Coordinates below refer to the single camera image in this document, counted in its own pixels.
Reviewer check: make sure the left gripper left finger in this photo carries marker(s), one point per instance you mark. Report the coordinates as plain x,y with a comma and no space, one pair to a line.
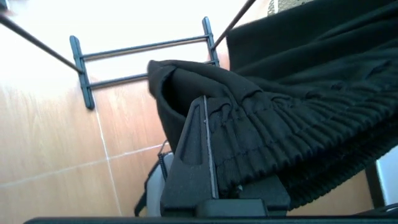
189,186

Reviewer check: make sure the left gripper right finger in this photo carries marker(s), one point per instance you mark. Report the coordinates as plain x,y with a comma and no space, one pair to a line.
273,196

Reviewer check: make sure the black shorts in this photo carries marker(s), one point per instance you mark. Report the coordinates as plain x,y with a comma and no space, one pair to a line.
295,109

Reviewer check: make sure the black clothes rack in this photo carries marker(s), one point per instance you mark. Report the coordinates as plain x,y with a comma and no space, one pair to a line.
82,77

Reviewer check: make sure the white laundry basket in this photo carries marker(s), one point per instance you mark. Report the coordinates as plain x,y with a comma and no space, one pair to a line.
289,4

